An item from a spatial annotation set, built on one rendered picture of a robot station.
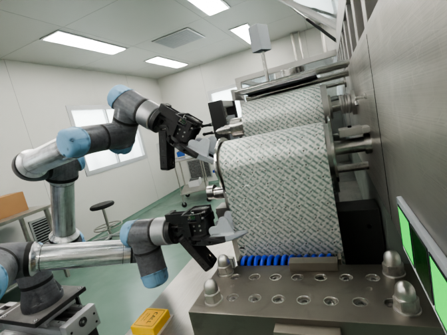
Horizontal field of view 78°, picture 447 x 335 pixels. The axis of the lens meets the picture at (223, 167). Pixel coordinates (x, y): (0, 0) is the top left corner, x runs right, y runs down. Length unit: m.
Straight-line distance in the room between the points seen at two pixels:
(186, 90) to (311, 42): 2.94
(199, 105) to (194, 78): 0.62
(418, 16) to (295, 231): 0.49
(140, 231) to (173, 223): 0.10
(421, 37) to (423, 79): 0.03
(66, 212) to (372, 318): 1.10
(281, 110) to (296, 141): 0.25
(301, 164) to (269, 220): 0.15
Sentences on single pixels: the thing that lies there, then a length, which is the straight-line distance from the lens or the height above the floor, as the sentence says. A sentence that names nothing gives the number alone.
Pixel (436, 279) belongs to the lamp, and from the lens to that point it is 0.29.
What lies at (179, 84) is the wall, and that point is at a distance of 7.05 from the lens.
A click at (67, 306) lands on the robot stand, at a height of 0.78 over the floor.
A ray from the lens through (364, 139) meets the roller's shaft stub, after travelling 0.64.
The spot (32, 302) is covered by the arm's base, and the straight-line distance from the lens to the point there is 1.38.
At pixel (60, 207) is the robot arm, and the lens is 1.28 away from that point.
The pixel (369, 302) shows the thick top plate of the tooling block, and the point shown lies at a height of 1.03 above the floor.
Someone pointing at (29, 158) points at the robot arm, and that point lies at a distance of 1.02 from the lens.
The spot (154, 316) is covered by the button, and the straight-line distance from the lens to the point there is 0.82.
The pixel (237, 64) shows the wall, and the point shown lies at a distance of 6.51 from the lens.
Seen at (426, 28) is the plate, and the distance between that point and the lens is 0.24.
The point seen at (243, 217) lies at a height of 1.13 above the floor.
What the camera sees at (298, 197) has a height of 1.17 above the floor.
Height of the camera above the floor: 1.35
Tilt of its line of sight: 9 degrees down
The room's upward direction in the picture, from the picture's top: 13 degrees counter-clockwise
